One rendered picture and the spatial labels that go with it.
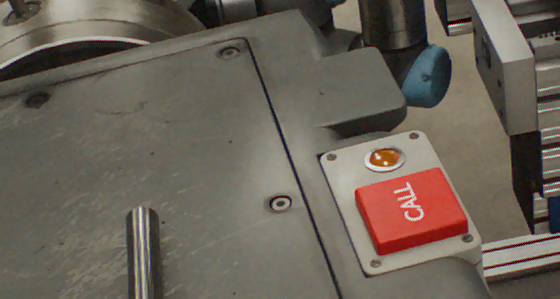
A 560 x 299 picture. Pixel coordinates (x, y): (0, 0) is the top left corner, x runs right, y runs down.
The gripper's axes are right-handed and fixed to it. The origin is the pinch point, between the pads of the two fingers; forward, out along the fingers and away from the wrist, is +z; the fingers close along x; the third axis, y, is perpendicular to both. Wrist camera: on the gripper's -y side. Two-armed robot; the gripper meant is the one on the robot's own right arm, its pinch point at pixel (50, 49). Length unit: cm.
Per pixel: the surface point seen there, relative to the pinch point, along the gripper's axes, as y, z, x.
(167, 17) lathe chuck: -20.1, -14.4, 11.3
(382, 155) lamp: -58, -27, 18
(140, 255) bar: -65, -10, 19
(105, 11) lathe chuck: -22.2, -8.9, 14.6
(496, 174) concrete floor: 91, -79, -108
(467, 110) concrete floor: 118, -81, -108
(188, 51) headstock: -37.7, -15.6, 17.2
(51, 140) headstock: -45.9, -3.8, 17.1
